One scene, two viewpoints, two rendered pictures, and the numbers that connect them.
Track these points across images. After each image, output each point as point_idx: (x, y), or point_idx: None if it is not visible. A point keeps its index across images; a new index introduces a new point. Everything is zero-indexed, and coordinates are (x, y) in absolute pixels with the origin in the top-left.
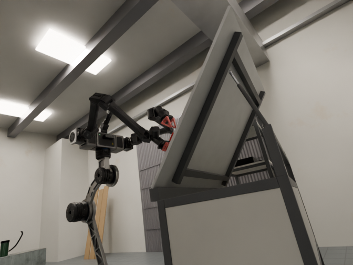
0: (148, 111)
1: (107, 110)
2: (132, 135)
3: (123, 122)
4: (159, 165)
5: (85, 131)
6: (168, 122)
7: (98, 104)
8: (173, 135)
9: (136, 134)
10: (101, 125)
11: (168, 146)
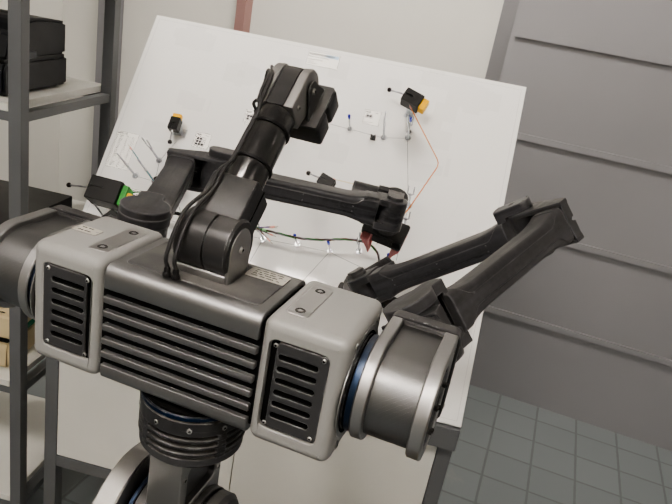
0: (405, 211)
1: (299, 100)
2: (168, 224)
3: (445, 274)
4: (469, 381)
5: (466, 344)
6: (362, 231)
7: (550, 254)
8: (481, 320)
9: (393, 296)
10: (251, 210)
11: (477, 341)
